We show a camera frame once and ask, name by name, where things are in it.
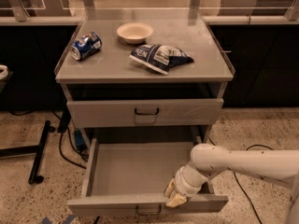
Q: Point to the blue white chip bag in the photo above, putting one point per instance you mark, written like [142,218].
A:
[160,58]

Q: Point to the black metal stand base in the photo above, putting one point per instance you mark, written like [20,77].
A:
[36,150]

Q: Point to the white paper bowl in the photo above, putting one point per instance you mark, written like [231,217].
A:
[135,32]

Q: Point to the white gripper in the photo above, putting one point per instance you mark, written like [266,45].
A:
[183,185]

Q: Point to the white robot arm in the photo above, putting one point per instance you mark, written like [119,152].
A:
[280,167]

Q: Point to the grey drawer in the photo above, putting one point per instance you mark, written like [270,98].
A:
[128,113]
[128,179]

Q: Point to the grey drawer cabinet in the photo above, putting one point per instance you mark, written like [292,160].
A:
[111,75]

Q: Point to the grey top drawer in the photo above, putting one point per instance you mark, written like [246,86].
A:
[128,113]

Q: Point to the white object at left edge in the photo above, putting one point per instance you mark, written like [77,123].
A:
[4,72]

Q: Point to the blue power box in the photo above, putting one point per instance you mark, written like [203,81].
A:
[79,141]

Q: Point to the crushed blue soda can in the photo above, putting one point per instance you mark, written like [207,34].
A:
[86,46]

